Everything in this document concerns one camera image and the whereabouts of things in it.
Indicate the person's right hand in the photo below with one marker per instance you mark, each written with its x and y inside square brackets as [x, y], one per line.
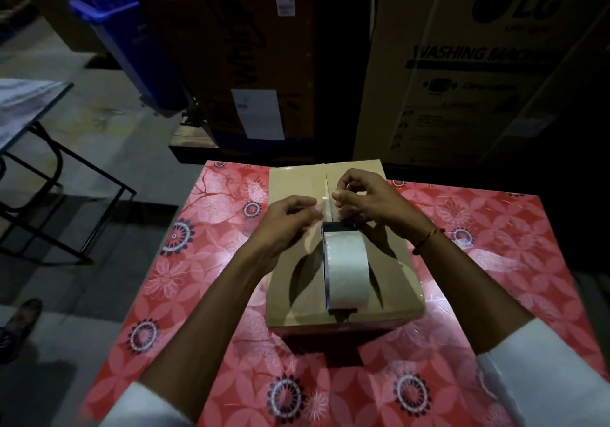
[381, 202]

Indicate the person's left hand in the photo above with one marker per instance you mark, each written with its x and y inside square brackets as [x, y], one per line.
[281, 231]

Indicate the blue tape dispenser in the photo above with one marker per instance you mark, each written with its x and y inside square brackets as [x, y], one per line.
[345, 269]

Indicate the brown cardboard box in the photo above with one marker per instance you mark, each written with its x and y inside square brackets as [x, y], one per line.
[395, 288]

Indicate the person's right forearm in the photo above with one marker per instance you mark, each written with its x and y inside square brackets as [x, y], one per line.
[476, 298]

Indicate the person's left forearm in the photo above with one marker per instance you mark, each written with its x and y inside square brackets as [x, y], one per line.
[209, 331]

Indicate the red floral table cover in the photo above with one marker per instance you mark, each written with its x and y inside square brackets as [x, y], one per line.
[190, 307]

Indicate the large printed appliance carton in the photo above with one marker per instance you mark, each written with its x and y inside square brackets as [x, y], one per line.
[452, 107]

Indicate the large dark brown carton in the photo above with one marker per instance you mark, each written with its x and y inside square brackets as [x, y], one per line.
[229, 35]

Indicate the white shirt sleeve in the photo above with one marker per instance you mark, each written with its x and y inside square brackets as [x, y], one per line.
[548, 379]
[138, 407]

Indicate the blue plastic trash bin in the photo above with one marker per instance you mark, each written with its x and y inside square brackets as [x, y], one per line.
[133, 50]

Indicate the black metal frame table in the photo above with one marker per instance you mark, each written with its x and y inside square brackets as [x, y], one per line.
[28, 97]

